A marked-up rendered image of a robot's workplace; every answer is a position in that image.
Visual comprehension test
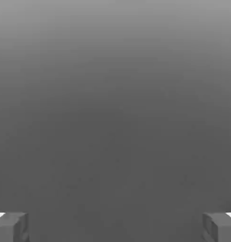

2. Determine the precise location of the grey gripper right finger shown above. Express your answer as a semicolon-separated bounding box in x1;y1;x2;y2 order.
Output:
202;211;231;242

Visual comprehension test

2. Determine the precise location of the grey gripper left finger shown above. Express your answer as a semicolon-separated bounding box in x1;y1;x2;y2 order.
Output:
0;211;30;242

